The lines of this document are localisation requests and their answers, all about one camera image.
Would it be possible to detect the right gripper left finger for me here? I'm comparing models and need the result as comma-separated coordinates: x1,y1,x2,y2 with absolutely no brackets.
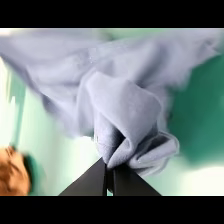
58,157,108,197

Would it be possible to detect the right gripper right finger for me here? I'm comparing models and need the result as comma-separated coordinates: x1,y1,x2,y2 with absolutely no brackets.
112,162,162,197

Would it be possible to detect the pale grey-blue shirt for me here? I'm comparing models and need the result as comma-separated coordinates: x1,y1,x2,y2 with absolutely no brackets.
0,28,224,178

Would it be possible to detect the orange garment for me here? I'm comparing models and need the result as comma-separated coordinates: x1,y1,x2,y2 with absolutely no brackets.
0,145,32,197

